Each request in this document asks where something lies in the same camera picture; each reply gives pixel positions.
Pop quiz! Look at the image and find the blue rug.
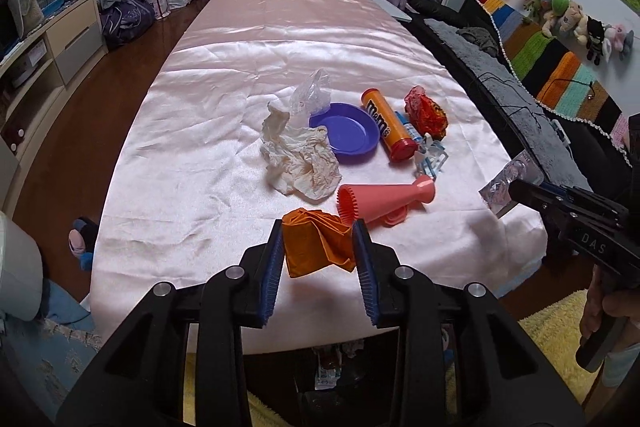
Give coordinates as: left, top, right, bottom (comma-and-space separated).
0, 282, 112, 424

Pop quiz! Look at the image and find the black cable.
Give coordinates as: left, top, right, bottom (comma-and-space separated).
475, 74, 568, 134

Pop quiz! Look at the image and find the blue plastic plate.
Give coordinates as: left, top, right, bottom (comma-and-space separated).
308, 102, 380, 164

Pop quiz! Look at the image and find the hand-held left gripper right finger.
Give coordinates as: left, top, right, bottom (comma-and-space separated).
351, 219, 587, 427

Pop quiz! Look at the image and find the crumpled white paper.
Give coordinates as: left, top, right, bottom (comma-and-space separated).
260, 101, 343, 200

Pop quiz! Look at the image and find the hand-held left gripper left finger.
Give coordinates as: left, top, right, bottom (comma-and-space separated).
55, 219, 286, 427

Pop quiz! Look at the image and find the black cushion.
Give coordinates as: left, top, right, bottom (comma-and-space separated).
407, 0, 453, 24

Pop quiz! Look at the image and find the clear blue plastic packaging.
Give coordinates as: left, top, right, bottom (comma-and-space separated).
412, 134, 448, 180

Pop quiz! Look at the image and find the row of plush toys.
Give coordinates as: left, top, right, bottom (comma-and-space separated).
500, 0, 636, 66

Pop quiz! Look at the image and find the orange candy tube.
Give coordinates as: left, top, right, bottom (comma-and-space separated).
361, 88, 418, 164

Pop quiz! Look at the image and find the red snack wrapper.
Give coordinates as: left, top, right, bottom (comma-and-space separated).
404, 86, 449, 140

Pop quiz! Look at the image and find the grey fluffy blanket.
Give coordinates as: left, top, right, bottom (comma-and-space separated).
425, 18, 617, 208

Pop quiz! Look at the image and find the pink plastic cone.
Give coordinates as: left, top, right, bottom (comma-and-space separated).
336, 174, 437, 229

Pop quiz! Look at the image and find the white trash bin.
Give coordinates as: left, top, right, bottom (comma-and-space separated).
0, 209, 45, 323

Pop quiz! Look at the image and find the person's right hand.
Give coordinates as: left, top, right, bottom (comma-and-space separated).
579, 266, 640, 358

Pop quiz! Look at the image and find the clear plastic blister pack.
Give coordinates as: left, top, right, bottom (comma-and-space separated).
479, 152, 543, 219

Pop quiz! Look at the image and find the purple bag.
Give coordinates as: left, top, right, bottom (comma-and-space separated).
100, 0, 156, 51

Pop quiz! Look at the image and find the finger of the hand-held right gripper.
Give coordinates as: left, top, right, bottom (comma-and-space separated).
542, 183, 628, 214
509, 178, 568, 220

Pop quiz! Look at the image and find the striped crochet blanket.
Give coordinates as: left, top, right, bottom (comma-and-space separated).
482, 0, 632, 148

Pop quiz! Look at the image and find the beige tv cabinet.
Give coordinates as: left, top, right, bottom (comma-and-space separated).
0, 0, 109, 212

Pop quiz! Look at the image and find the orange cloth bag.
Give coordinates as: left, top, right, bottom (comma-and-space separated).
281, 207, 358, 279

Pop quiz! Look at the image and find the black sofa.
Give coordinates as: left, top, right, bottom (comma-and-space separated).
406, 0, 640, 268

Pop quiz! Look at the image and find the dark grey garment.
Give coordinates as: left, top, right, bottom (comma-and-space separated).
457, 27, 501, 56

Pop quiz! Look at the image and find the clear plastic bag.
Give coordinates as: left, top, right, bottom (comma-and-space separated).
290, 68, 333, 128

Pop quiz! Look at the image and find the yellow fluffy rug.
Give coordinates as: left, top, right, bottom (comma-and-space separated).
184, 289, 626, 427

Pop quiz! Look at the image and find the plush slipper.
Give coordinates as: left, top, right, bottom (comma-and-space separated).
67, 217, 96, 271

